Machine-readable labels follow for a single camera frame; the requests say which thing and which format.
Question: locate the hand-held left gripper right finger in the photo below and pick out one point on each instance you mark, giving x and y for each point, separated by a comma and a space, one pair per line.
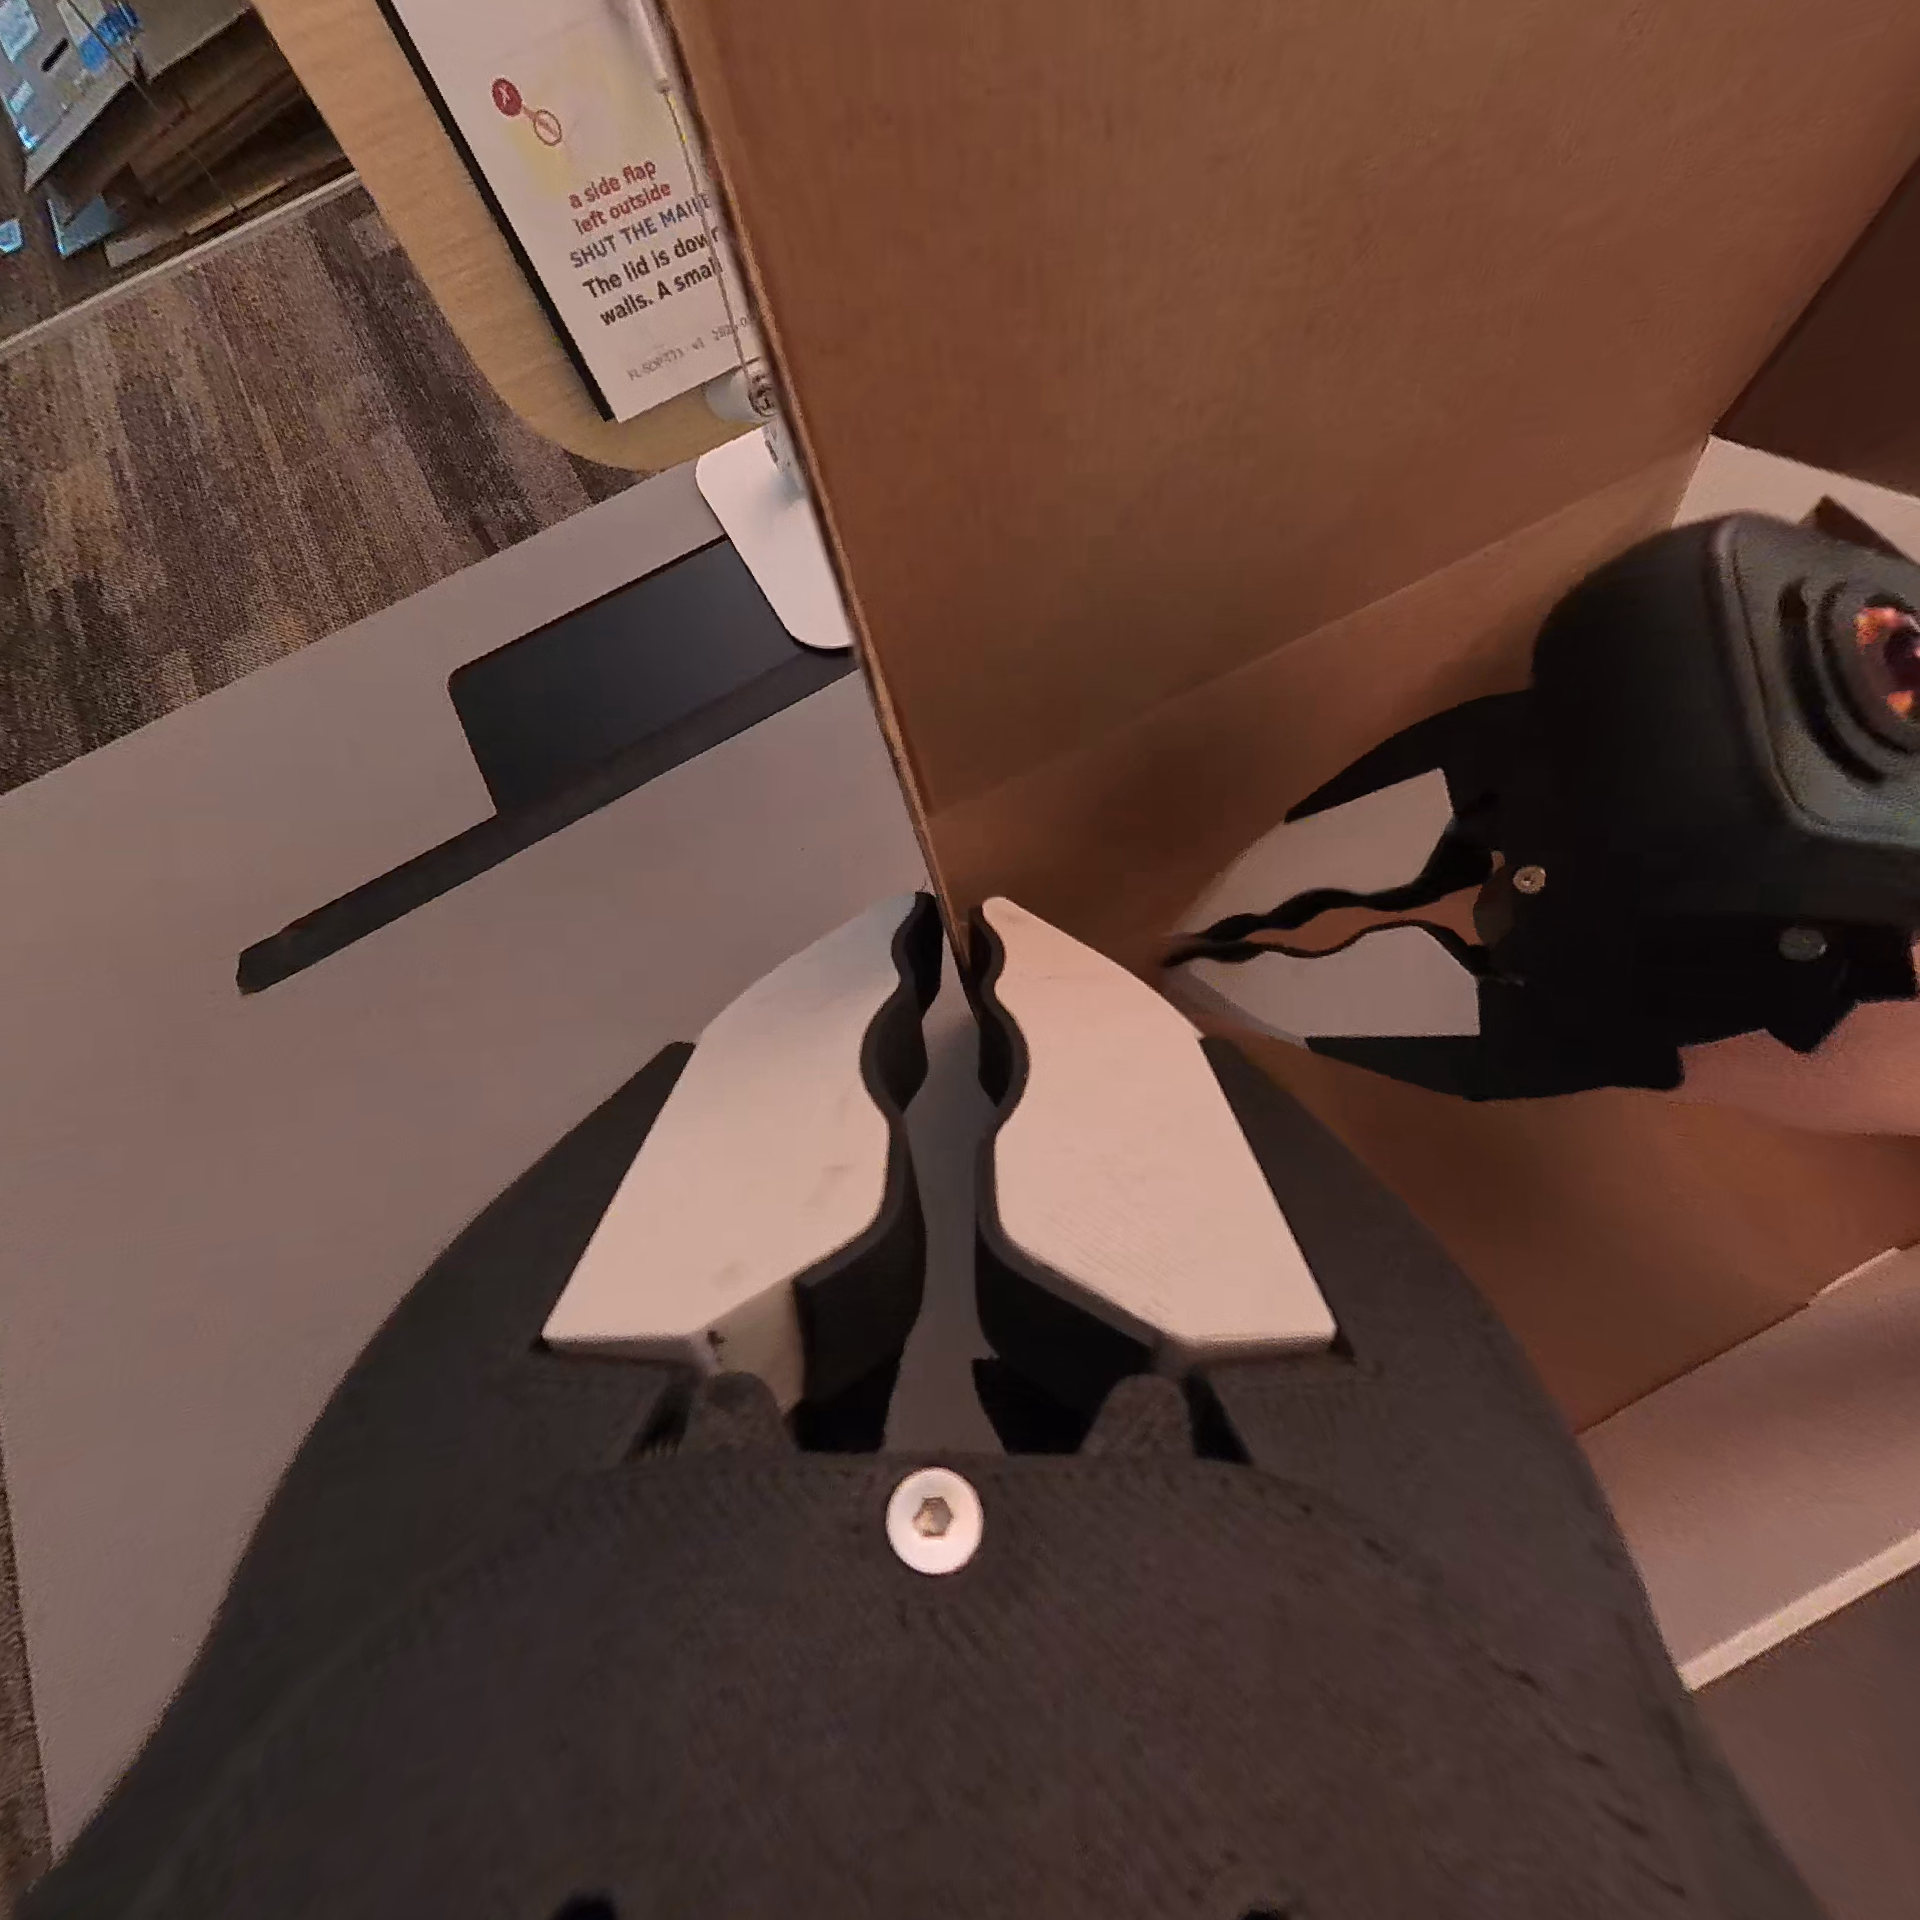
1141, 1185

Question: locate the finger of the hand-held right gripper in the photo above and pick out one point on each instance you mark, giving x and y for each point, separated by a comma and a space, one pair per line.
1349, 855
1349, 991

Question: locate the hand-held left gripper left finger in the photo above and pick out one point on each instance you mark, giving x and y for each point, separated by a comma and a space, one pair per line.
750, 1171

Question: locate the cardboard mailer box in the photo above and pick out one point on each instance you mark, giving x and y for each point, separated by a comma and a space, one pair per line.
1201, 375

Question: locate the person's right hand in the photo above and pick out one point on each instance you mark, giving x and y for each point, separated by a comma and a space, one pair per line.
1846, 1090

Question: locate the white folding stand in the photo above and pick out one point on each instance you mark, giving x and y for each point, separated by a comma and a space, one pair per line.
763, 540

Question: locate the printed instruction sheet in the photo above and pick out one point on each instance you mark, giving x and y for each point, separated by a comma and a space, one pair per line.
600, 225

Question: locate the wooden display board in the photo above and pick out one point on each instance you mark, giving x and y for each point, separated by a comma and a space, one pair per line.
383, 150

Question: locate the stack of flat cardboard boxes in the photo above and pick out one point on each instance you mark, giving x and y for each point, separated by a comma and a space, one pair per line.
150, 119

